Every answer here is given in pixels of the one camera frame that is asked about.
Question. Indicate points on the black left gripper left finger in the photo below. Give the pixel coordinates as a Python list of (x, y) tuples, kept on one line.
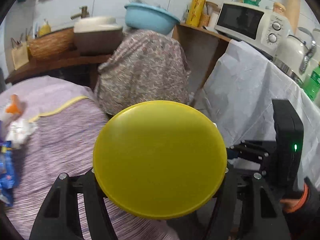
[(58, 216)]

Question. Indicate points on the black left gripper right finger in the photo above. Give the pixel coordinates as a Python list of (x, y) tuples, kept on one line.
[(261, 215)]

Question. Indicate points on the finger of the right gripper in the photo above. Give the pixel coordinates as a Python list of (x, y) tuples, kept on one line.
[(246, 154), (261, 148)]

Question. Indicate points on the yellow round can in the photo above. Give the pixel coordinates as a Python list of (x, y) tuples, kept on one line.
[(159, 159)]

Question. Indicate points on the hand with orange glove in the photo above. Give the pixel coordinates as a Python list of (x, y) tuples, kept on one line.
[(302, 209)]

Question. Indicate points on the green plastic bottle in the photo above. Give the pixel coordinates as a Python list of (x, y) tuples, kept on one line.
[(312, 86)]

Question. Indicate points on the white plastic sheet cover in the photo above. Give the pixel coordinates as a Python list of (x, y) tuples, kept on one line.
[(238, 94)]

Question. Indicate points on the blue snack wrapper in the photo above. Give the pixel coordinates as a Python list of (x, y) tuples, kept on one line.
[(9, 177)]

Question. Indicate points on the white electric kettle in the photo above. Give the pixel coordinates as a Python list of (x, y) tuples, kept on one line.
[(292, 56)]

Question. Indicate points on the crumpled white tissue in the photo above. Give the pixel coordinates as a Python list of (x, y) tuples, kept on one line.
[(19, 132)]

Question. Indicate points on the purple striped tablecloth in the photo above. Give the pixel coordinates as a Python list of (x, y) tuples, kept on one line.
[(69, 121)]

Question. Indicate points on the white microwave oven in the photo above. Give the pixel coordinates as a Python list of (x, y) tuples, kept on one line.
[(262, 29)]

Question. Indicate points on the wooden side shelf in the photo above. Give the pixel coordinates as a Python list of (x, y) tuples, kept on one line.
[(202, 49)]

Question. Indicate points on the paisley patterned cloth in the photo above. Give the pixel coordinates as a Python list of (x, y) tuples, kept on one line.
[(146, 66)]

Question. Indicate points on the wicker jar holder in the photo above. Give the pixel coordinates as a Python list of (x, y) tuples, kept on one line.
[(209, 15)]

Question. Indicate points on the yellow cylindrical roll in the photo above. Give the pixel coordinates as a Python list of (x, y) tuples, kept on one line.
[(195, 12)]

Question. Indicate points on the dark wooden counter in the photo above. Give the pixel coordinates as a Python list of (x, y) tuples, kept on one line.
[(64, 60)]

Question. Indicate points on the light blue plastic basin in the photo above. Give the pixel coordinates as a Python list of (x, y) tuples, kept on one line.
[(147, 17)]

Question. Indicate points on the beige utensil holder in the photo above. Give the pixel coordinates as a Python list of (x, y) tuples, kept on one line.
[(19, 53)]

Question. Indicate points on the woven basket sink bowl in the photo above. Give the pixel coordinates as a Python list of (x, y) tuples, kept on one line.
[(52, 44)]

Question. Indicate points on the brown white lidded bin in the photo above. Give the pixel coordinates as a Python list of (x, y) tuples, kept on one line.
[(100, 35)]

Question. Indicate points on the yellow soap dispenser bottle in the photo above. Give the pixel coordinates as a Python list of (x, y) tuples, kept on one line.
[(44, 29)]

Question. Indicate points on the brass faucet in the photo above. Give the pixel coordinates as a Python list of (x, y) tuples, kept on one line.
[(83, 14)]

